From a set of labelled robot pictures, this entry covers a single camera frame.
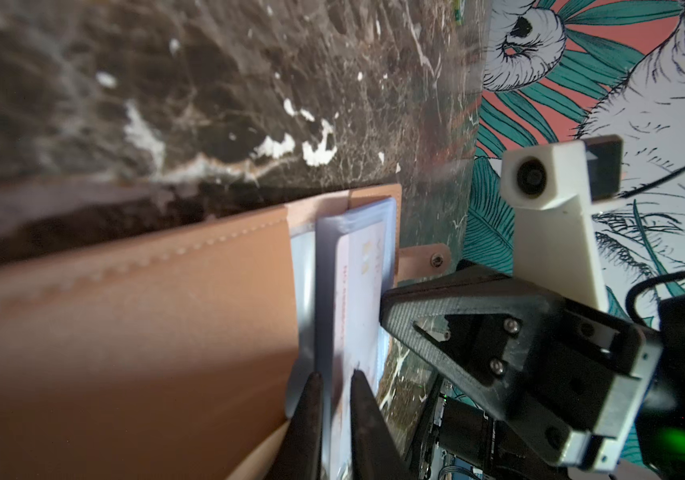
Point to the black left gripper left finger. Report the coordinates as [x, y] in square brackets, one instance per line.
[300, 455]

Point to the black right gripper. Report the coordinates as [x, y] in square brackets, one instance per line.
[568, 379]

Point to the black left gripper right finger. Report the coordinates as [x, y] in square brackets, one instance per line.
[373, 452]

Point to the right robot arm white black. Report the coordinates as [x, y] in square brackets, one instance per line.
[470, 433]

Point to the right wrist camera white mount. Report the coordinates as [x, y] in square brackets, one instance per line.
[555, 190]

